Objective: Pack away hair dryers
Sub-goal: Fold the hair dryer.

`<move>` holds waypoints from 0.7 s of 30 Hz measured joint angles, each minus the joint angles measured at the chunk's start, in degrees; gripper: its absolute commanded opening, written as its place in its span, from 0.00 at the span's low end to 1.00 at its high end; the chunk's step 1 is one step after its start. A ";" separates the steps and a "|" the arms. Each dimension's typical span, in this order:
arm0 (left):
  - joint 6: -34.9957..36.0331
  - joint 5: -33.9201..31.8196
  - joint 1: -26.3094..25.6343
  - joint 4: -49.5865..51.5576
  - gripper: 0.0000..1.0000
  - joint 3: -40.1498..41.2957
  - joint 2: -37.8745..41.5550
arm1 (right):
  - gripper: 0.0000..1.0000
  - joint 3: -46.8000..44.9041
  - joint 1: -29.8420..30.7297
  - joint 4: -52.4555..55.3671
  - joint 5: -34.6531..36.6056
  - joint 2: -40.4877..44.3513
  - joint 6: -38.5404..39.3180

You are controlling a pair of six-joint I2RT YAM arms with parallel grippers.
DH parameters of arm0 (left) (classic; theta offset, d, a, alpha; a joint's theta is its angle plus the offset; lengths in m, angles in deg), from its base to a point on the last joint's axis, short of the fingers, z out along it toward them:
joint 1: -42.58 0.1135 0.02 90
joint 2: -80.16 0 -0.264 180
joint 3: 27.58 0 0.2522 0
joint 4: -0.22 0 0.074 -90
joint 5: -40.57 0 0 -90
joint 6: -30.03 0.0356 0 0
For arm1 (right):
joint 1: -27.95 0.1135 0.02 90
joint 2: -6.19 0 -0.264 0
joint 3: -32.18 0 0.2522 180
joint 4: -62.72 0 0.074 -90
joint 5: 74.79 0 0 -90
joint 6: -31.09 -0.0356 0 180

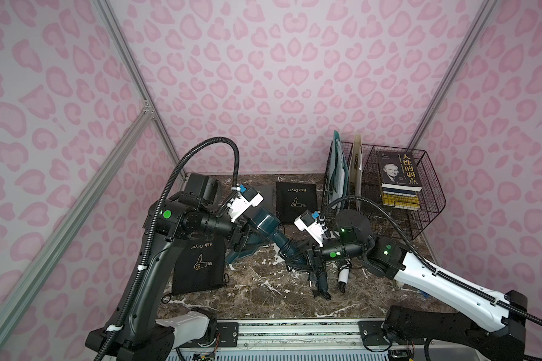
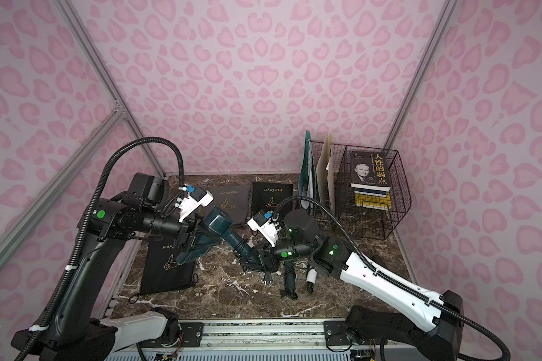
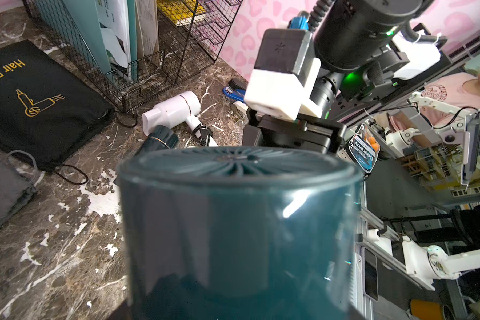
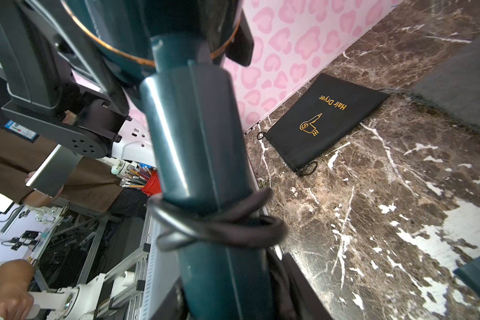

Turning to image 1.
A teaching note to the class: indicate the black portrait book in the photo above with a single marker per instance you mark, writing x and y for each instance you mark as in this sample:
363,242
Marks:
398,171

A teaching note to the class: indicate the white hair dryer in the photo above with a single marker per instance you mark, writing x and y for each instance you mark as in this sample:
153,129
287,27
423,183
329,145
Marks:
343,277

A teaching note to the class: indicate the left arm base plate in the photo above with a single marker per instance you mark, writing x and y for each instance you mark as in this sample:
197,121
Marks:
226,334

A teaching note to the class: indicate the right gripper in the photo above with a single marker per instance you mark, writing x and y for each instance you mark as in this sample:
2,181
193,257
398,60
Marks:
318,260

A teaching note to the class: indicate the grey hair dryer pouch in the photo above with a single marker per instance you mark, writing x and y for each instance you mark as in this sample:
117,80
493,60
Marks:
267,193

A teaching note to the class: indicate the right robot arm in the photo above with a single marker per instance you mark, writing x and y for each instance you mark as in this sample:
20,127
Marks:
480,320

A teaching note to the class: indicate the yellow striped book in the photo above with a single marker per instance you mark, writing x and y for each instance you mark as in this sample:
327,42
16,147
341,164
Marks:
403,199

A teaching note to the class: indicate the black pouch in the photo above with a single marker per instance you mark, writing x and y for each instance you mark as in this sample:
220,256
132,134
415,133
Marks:
294,199
200,267

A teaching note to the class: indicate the black wire basket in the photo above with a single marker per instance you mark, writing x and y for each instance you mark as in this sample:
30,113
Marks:
432,198

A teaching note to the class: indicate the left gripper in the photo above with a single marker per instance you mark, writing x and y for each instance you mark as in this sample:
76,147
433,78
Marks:
242,237

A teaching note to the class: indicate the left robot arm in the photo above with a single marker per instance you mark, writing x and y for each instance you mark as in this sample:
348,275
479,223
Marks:
132,332

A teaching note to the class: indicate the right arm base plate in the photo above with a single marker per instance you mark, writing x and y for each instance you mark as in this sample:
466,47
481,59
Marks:
372,335

